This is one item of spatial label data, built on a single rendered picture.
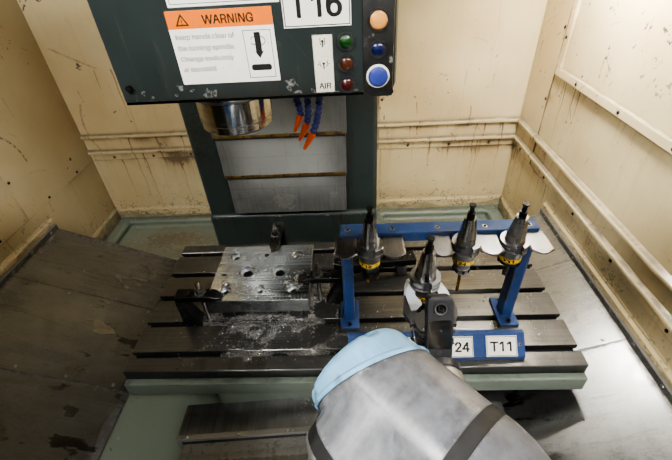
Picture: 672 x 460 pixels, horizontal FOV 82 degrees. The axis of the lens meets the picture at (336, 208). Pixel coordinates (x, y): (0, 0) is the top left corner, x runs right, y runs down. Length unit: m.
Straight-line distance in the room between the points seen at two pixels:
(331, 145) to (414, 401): 1.12
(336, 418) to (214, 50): 0.52
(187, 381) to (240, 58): 0.85
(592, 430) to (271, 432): 0.81
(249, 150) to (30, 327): 0.94
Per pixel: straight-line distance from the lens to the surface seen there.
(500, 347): 1.12
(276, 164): 1.45
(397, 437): 0.37
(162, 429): 1.44
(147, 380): 1.23
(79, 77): 2.05
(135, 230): 2.30
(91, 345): 1.64
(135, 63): 0.71
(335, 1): 0.61
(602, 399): 1.31
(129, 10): 0.69
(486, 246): 0.95
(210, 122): 0.86
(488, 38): 1.77
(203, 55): 0.66
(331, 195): 1.51
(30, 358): 1.64
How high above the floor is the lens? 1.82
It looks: 36 degrees down
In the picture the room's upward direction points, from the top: 4 degrees counter-clockwise
